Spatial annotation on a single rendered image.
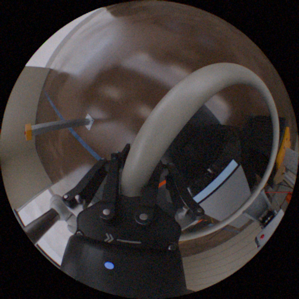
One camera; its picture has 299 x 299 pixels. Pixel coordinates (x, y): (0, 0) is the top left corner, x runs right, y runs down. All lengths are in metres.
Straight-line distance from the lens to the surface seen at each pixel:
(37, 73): 5.98
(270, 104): 0.28
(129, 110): 1.26
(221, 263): 6.11
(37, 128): 1.20
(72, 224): 0.87
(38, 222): 0.70
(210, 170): 0.52
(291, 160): 1.32
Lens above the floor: 1.15
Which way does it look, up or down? 71 degrees down
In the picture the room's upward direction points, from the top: 144 degrees counter-clockwise
